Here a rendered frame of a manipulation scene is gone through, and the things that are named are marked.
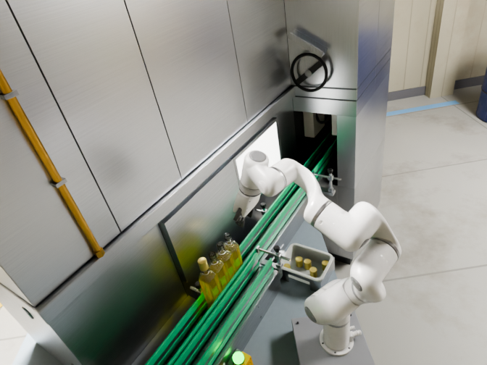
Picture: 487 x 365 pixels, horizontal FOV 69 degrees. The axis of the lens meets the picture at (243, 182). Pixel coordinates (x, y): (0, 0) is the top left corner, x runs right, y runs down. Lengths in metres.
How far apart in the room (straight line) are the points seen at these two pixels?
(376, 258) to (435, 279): 1.87
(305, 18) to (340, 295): 1.36
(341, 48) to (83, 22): 1.24
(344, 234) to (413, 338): 1.68
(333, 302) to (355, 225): 0.28
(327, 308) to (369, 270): 0.21
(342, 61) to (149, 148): 1.12
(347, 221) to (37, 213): 0.81
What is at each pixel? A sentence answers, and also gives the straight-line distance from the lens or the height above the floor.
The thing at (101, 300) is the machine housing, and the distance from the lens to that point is 1.32.
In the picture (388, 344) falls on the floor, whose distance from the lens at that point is 2.50.
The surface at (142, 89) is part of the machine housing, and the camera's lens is 1.22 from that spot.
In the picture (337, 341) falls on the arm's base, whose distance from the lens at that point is 1.43.
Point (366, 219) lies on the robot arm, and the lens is 0.95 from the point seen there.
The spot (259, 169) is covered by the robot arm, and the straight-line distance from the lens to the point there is 1.00.
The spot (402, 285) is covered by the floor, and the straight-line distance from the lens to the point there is 2.77.
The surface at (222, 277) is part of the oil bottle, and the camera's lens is 1.49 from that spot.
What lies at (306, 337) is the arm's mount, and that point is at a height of 0.83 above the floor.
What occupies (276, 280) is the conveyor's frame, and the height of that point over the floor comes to 0.84.
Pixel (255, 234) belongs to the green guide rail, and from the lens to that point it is 1.77.
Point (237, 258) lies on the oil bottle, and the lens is 1.56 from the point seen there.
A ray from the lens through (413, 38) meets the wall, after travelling 5.13.
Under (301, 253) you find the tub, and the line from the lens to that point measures 1.83.
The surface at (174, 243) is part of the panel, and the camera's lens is 1.42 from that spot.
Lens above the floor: 2.14
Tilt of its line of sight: 35 degrees down
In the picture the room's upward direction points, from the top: 11 degrees counter-clockwise
